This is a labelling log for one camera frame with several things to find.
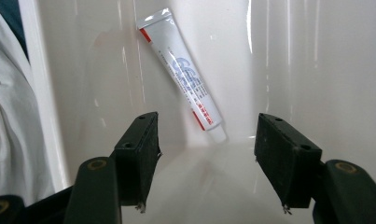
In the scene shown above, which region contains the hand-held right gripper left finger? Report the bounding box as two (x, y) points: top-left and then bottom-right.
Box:
(109, 111), (162, 213)

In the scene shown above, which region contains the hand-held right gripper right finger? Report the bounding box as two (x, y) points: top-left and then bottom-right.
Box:
(254, 112), (324, 216)

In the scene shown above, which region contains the white plastic bin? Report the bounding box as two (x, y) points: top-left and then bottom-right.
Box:
(18, 0), (376, 224)

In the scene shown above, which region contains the white ointment tube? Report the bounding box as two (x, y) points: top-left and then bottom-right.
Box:
(136, 7), (229, 145)

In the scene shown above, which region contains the white cloth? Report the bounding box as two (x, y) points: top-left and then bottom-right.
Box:
(0, 0), (69, 207)

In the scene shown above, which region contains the dark blue cloth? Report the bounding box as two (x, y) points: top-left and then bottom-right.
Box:
(0, 0), (30, 61)

